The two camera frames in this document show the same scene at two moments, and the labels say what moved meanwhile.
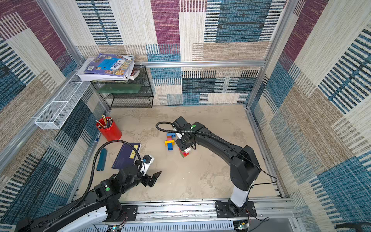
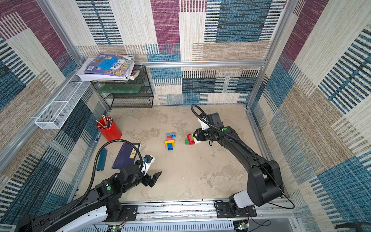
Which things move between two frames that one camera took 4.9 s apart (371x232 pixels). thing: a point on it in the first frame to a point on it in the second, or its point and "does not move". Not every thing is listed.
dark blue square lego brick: [170, 147] does not move
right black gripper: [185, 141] to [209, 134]
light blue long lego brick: [173, 135] does not move
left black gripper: [147, 179] does not move
